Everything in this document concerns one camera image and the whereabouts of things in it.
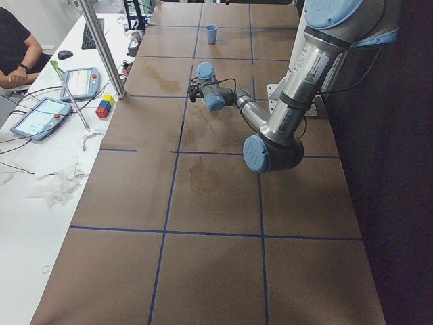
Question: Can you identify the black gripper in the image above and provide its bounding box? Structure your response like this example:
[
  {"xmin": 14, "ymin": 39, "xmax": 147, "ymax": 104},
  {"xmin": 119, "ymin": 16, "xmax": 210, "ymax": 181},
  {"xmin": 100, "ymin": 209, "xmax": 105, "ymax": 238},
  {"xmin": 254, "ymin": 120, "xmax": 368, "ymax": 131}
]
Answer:
[{"xmin": 188, "ymin": 81, "xmax": 203, "ymax": 103}]

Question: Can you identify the light blue plastic cup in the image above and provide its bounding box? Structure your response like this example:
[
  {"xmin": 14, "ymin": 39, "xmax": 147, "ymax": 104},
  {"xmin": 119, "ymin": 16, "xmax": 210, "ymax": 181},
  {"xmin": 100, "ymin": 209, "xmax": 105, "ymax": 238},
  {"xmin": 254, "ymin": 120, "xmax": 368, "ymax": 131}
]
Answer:
[{"xmin": 206, "ymin": 24, "xmax": 218, "ymax": 45}]

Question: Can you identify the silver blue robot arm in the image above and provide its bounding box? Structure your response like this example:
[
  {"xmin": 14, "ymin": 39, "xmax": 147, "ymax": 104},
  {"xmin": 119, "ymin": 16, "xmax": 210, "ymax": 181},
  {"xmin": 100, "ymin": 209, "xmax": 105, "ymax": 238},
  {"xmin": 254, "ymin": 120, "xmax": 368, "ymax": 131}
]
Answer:
[{"xmin": 188, "ymin": 1, "xmax": 401, "ymax": 173}]

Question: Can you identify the silver metal cylinder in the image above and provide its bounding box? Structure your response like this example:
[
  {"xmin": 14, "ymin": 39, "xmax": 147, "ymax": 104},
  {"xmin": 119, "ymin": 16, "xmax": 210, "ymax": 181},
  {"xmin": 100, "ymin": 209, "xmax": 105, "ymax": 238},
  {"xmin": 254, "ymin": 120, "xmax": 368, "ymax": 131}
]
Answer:
[{"xmin": 131, "ymin": 30, "xmax": 143, "ymax": 43}]

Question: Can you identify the yellow cube block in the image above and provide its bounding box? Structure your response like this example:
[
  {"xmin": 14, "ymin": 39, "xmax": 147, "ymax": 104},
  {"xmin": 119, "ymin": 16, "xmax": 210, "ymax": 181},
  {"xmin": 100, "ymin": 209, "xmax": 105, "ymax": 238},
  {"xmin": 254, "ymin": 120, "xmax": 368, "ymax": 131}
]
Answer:
[{"xmin": 101, "ymin": 95, "xmax": 115, "ymax": 107}]

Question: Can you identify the blue cube block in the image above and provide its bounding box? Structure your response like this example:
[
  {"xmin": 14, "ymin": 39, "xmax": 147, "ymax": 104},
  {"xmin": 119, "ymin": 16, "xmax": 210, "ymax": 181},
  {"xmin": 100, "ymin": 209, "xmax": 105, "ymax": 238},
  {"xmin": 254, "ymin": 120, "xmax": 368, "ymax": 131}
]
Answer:
[{"xmin": 99, "ymin": 100, "xmax": 112, "ymax": 111}]

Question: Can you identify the red cube block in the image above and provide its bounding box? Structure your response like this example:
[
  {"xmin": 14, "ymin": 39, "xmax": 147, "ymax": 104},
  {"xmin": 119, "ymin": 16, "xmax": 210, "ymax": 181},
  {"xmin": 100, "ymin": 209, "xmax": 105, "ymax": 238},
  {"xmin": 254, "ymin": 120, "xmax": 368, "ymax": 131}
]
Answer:
[{"xmin": 95, "ymin": 105, "xmax": 110, "ymax": 118}]

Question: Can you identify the far blue teach pendant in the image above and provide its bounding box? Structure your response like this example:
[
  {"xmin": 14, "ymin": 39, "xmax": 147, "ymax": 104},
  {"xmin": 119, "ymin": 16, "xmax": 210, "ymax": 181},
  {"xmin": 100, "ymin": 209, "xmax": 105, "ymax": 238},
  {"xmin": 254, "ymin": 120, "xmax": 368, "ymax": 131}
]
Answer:
[{"xmin": 64, "ymin": 67, "xmax": 100, "ymax": 100}]

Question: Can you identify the blue teach pendant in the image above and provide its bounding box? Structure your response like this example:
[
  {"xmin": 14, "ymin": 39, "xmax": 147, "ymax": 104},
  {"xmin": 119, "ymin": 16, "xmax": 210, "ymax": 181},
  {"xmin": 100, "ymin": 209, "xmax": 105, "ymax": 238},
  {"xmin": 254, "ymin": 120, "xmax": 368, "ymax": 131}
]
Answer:
[
  {"xmin": 10, "ymin": 97, "xmax": 72, "ymax": 141},
  {"xmin": 64, "ymin": 67, "xmax": 100, "ymax": 100}
]

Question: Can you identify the black keyboard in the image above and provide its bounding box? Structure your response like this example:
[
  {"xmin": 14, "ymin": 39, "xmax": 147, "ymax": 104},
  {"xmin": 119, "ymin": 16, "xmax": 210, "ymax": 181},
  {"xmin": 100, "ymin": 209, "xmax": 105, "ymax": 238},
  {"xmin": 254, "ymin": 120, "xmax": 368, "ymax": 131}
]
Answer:
[{"xmin": 81, "ymin": 18, "xmax": 104, "ymax": 50}]

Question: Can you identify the black computer mouse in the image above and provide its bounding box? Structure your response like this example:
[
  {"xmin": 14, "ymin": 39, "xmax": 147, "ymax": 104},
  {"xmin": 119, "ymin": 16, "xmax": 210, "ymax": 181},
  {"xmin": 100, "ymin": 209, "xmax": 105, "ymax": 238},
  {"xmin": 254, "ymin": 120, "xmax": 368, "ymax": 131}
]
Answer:
[{"xmin": 57, "ymin": 50, "xmax": 74, "ymax": 60}]

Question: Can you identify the brown paper table cover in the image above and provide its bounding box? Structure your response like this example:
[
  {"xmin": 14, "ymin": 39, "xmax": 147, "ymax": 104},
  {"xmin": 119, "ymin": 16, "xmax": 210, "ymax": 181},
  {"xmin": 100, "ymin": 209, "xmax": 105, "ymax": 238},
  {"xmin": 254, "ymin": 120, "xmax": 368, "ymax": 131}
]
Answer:
[{"xmin": 32, "ymin": 3, "xmax": 384, "ymax": 324}]

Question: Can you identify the near blue teach pendant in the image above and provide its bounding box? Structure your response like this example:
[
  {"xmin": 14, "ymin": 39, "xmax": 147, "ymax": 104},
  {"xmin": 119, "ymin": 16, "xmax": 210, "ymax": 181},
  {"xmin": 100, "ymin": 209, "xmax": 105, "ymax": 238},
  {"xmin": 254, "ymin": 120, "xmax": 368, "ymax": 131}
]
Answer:
[{"xmin": 10, "ymin": 97, "xmax": 72, "ymax": 141}]

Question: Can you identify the crumpled white tissue paper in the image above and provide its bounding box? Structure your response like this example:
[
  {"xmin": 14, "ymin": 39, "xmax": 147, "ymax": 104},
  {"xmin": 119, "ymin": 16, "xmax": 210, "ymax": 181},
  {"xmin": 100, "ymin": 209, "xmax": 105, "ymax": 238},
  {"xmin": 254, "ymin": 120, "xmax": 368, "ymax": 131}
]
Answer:
[{"xmin": 24, "ymin": 154, "xmax": 89, "ymax": 211}]

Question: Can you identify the seated person black shirt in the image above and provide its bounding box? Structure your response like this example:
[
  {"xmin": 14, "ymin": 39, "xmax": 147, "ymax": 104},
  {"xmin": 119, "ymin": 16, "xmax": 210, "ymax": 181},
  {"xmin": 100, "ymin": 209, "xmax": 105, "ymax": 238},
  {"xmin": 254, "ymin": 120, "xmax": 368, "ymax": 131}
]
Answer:
[{"xmin": 1, "ymin": 7, "xmax": 50, "ymax": 89}]

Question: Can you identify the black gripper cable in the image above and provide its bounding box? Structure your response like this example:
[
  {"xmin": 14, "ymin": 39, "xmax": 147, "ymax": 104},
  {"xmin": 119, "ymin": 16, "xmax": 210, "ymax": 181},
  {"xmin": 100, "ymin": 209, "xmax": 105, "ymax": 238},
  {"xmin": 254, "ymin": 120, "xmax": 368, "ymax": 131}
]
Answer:
[{"xmin": 190, "ymin": 77, "xmax": 240, "ymax": 102}]

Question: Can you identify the green handled reacher stick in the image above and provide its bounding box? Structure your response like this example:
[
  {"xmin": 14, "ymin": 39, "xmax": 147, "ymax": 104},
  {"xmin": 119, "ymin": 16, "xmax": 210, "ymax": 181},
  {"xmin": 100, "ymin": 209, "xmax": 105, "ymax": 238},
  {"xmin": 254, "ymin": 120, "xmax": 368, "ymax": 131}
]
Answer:
[{"xmin": 50, "ymin": 60, "xmax": 94, "ymax": 137}]

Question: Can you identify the aluminium frame post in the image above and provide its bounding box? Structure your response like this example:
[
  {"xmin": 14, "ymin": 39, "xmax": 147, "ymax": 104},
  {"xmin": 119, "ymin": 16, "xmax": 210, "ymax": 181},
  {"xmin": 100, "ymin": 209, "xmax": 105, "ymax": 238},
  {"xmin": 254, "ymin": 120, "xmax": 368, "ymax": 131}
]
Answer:
[{"xmin": 78, "ymin": 0, "xmax": 126, "ymax": 100}]

